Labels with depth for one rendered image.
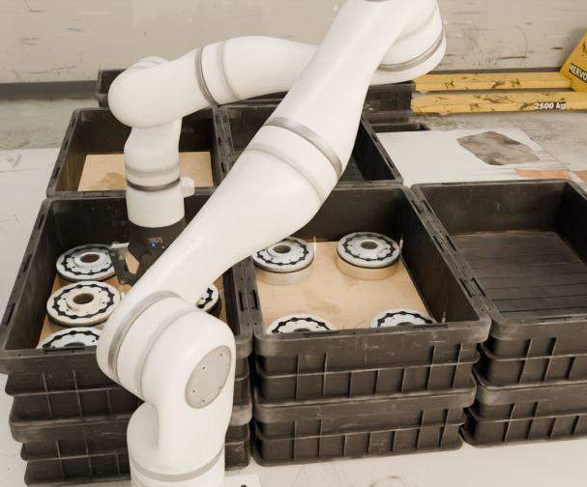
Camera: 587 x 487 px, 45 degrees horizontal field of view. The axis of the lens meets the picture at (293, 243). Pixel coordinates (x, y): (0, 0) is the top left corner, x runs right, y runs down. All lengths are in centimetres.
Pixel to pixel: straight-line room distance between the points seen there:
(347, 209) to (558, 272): 36
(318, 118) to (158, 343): 25
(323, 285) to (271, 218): 48
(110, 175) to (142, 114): 63
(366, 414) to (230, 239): 39
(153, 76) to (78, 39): 352
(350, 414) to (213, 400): 34
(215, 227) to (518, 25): 435
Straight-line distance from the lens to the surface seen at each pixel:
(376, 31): 73
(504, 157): 197
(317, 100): 68
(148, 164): 91
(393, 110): 284
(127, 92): 86
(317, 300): 108
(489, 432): 106
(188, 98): 85
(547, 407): 107
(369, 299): 110
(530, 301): 116
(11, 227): 161
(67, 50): 439
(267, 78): 82
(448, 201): 126
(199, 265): 65
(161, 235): 95
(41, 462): 100
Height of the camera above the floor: 146
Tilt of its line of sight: 31 degrees down
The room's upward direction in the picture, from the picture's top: 2 degrees clockwise
